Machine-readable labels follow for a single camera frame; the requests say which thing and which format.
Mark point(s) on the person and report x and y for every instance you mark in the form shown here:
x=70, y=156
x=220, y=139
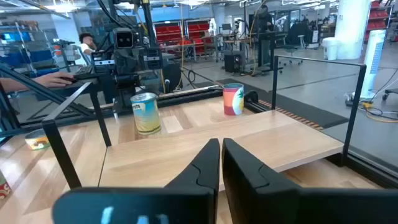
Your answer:
x=87, y=42
x=264, y=28

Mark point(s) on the person's hand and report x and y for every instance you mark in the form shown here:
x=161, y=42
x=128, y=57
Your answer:
x=54, y=80

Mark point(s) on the black hazard striped floor mat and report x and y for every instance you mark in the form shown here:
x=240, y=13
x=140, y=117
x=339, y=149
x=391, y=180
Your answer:
x=295, y=105

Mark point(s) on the orange pink pineapple can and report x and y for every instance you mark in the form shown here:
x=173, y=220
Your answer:
x=233, y=99

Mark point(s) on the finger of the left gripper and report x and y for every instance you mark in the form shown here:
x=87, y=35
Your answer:
x=154, y=57
x=102, y=62

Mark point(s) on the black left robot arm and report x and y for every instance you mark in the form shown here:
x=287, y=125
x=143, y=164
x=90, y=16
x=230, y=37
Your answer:
x=129, y=99

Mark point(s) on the black aluminium table frame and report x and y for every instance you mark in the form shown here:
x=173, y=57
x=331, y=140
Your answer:
x=192, y=96

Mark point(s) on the white tower fan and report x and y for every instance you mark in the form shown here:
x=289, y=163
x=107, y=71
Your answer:
x=373, y=62

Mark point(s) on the white trash bin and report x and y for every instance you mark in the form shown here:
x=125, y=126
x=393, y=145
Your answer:
x=331, y=48

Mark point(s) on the black box on floor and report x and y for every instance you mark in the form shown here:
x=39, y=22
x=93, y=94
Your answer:
x=233, y=62

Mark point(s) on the person's forearm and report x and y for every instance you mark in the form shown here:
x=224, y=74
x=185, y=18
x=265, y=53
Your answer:
x=15, y=84

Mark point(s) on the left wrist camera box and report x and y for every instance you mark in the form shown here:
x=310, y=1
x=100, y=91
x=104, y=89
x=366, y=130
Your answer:
x=123, y=39

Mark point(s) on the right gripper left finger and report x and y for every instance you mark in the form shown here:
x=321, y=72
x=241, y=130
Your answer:
x=186, y=205

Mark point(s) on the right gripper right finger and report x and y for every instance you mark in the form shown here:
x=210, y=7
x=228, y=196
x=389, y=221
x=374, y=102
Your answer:
x=248, y=193

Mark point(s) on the rack with red bins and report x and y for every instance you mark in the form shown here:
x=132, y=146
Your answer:
x=168, y=32
x=197, y=31
x=377, y=18

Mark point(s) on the blue yellow can white lid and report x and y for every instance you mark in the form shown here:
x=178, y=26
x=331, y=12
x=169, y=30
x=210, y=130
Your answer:
x=145, y=115

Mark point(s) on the rack with blue bins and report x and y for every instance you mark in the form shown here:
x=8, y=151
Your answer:
x=37, y=56

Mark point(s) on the white round pillar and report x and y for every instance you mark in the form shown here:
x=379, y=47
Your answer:
x=351, y=25

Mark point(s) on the wooden shelf with black rails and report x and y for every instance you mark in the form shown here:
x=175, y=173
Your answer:
x=149, y=161

